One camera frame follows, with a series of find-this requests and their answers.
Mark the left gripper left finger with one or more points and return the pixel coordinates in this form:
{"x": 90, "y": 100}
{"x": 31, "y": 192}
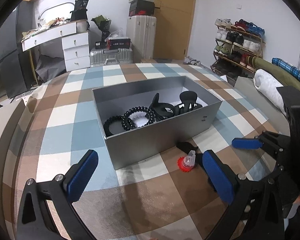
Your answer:
{"x": 34, "y": 218}

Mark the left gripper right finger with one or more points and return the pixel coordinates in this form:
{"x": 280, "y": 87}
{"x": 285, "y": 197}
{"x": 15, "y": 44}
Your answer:
{"x": 256, "y": 202}

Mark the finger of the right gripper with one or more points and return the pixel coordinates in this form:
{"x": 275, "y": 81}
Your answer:
{"x": 247, "y": 144}

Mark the small red-capped clear bottle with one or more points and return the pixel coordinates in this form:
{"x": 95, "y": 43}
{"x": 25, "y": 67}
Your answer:
{"x": 187, "y": 163}

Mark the black round hair claw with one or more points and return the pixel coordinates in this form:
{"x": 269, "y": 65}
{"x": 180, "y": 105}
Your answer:
{"x": 161, "y": 110}

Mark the white pillow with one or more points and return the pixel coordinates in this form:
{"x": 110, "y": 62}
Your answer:
{"x": 266, "y": 84}

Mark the green rolled blanket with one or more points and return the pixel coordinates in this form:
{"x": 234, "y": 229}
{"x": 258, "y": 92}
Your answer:
{"x": 284, "y": 72}

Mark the plaid bed cover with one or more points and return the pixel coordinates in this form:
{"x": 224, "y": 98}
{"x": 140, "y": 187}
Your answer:
{"x": 152, "y": 198}

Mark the black hair claw in box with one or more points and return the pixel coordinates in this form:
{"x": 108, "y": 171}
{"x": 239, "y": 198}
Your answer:
{"x": 188, "y": 103}

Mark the shoe rack with shoes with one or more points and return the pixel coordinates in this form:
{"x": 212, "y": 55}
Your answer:
{"x": 234, "y": 43}

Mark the grey open storage box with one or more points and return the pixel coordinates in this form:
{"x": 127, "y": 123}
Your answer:
{"x": 129, "y": 127}

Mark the black refrigerator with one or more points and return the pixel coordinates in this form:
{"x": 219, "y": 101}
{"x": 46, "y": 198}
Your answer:
{"x": 12, "y": 81}

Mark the white upright suitcase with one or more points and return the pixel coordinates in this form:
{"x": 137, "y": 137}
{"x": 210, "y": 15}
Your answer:
{"x": 141, "y": 31}

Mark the wooden door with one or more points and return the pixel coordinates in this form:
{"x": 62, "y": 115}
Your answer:
{"x": 174, "y": 23}

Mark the black red flat box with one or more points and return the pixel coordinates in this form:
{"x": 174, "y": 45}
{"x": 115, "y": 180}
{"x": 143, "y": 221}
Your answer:
{"x": 114, "y": 43}

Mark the silver suitcase lying flat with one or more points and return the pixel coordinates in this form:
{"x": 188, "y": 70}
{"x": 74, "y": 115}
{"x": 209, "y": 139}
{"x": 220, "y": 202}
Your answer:
{"x": 103, "y": 57}

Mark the black nike shoe box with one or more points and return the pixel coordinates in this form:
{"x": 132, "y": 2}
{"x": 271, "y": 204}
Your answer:
{"x": 141, "y": 7}

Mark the white desk with drawers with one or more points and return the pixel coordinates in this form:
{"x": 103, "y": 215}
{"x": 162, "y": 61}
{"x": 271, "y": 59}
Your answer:
{"x": 75, "y": 43}

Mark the dark flower bouquet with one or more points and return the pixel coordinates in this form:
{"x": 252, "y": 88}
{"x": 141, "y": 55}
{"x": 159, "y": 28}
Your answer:
{"x": 103, "y": 24}

